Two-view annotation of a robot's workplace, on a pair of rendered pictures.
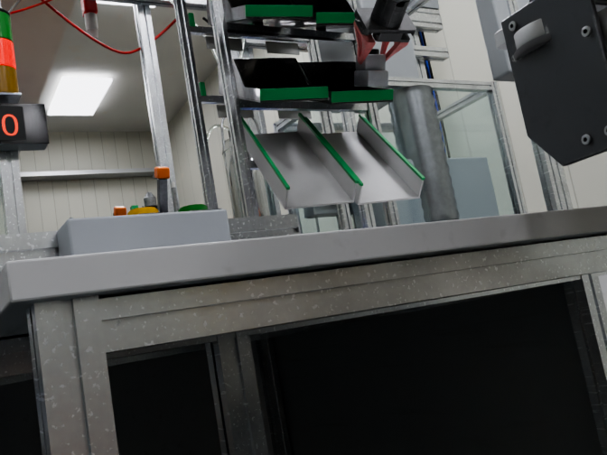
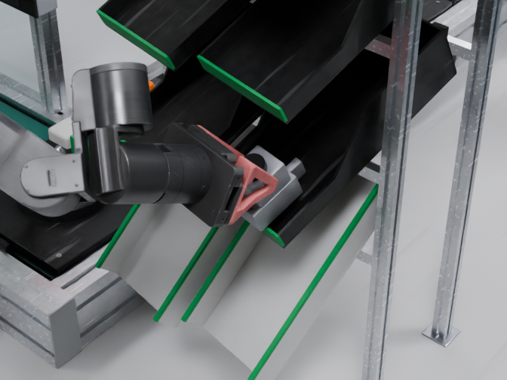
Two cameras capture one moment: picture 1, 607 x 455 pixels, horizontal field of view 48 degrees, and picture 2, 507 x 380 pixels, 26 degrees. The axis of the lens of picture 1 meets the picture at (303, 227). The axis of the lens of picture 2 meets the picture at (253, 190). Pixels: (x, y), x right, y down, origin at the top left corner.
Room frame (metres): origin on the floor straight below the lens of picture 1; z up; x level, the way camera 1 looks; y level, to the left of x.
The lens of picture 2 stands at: (0.97, -1.04, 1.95)
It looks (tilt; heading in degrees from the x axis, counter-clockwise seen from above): 38 degrees down; 71
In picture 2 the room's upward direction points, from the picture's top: straight up
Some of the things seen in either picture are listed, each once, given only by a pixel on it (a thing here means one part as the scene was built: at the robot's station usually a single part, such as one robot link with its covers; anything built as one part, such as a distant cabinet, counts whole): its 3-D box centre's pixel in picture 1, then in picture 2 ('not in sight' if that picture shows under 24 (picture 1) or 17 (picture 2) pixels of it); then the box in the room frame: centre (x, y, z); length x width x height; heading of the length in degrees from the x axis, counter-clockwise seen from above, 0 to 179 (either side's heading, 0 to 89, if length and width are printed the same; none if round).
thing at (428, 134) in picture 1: (385, 111); not in sight; (2.35, -0.36, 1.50); 0.38 x 0.21 x 0.88; 31
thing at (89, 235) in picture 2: not in sight; (64, 197); (1.11, 0.24, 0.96); 0.24 x 0.24 x 0.02; 31
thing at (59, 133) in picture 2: not in sight; (69, 137); (1.15, 0.38, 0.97); 0.05 x 0.05 x 0.04; 31
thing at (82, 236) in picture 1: (146, 240); not in sight; (0.88, 0.20, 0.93); 0.21 x 0.07 x 0.06; 121
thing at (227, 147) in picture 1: (247, 168); not in sight; (2.11, 0.14, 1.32); 0.14 x 0.14 x 0.38
